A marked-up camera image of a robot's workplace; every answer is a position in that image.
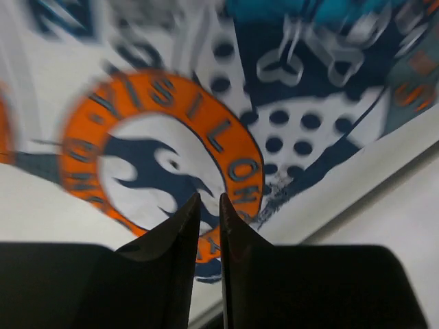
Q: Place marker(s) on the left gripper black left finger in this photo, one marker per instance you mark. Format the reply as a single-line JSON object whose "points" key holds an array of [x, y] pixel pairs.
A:
{"points": [[147, 283]]}

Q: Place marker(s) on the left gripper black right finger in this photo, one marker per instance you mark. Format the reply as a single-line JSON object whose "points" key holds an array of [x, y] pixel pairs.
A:
{"points": [[310, 286]]}

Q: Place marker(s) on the colourful patterned shorts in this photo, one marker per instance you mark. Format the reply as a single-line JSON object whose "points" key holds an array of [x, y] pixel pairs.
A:
{"points": [[133, 106]]}

